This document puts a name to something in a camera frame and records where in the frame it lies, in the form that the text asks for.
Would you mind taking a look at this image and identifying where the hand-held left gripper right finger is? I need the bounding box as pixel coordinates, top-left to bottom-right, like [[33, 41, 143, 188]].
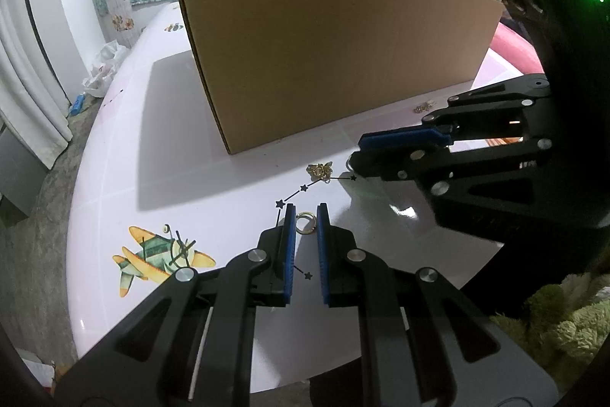
[[315, 203, 558, 407]]

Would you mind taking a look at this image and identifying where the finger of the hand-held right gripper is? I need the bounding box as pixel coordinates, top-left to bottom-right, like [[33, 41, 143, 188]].
[[358, 74, 552, 151], [347, 135, 554, 199]]

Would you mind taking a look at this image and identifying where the pink floral blanket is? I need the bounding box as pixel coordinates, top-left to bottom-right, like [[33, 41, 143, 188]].
[[486, 23, 544, 74]]

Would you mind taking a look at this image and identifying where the gold ring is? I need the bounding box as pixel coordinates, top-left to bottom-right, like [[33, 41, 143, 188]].
[[295, 211, 318, 235]]

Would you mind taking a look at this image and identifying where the grey-green fuzzy blanket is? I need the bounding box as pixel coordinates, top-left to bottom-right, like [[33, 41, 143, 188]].
[[491, 271, 606, 379]]

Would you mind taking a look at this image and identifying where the grey cabinet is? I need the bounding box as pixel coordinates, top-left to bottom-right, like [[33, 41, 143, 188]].
[[0, 128, 46, 217]]

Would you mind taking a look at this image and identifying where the gold butterfly necklace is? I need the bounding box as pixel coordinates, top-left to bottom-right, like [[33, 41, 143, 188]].
[[306, 161, 337, 185]]

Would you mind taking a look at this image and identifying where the brown cardboard box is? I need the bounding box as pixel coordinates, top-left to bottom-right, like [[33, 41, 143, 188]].
[[177, 0, 506, 156]]

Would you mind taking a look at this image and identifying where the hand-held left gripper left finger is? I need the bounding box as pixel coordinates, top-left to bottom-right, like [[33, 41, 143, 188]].
[[52, 203, 297, 407]]

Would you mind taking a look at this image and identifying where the white curtain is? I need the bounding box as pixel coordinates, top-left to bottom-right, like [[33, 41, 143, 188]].
[[0, 0, 72, 169]]

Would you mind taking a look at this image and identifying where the white plastic bag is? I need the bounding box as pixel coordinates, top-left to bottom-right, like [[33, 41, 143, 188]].
[[82, 41, 129, 98]]

